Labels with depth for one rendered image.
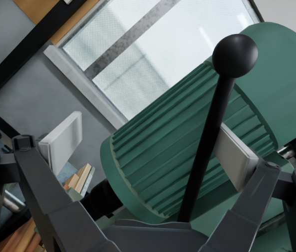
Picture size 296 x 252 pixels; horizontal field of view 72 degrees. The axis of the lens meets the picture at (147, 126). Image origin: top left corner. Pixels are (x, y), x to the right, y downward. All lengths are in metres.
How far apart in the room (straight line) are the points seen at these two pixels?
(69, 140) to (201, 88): 0.19
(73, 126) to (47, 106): 1.68
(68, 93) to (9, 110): 0.53
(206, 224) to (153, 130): 0.18
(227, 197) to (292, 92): 0.17
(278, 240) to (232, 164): 0.25
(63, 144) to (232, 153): 0.13
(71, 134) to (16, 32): 1.71
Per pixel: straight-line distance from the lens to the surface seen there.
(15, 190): 0.62
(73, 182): 0.69
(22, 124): 2.02
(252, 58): 0.18
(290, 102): 0.29
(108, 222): 0.50
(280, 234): 0.41
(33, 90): 1.87
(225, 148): 0.18
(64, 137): 0.17
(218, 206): 0.35
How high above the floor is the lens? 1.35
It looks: 12 degrees down
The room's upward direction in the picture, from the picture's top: 52 degrees clockwise
